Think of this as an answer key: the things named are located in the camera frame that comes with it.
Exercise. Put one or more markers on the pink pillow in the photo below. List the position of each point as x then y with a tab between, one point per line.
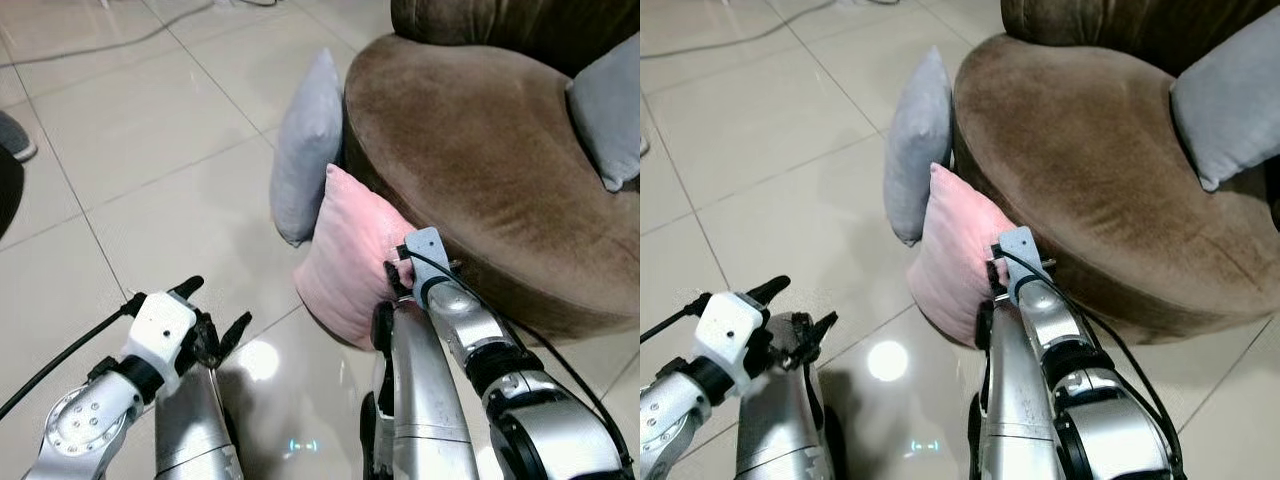
345	260
955	260

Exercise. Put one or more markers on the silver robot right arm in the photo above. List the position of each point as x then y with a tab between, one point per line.
470	320
1045	320

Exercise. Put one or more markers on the grey pillow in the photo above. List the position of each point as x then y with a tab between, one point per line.
915	150
305	150
610	110
1230	110

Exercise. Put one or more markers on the brown velvet round sofa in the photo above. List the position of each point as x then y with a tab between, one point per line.
480	150
1090	150

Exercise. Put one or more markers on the dark brown sofa backrest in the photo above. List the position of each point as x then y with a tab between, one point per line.
1120	25
500	25

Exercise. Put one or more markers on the silver robot left leg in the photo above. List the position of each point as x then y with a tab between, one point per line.
780	430
190	430

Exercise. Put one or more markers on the dark rounded object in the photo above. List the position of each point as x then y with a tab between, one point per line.
8	195

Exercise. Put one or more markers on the grey shoe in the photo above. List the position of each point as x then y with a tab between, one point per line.
15	137

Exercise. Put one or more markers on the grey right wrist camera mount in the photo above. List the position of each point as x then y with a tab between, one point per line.
427	248
1020	246

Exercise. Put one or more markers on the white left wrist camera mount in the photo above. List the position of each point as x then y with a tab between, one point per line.
160	330
730	330

